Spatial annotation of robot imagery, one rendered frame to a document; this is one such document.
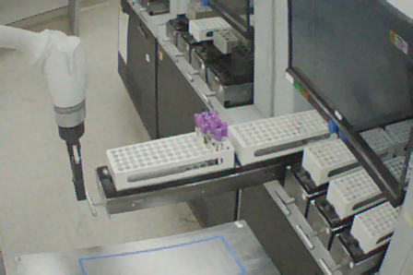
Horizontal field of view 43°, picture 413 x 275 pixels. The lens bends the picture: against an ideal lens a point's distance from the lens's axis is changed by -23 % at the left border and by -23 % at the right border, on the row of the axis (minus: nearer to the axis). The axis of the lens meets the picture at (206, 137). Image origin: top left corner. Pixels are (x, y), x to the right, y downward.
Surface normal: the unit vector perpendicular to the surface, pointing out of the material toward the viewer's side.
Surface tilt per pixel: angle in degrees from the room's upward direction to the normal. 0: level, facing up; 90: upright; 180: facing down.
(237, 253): 0
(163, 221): 0
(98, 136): 0
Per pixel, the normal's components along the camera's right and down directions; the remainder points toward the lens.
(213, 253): 0.00, -0.83
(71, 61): 0.50, 0.28
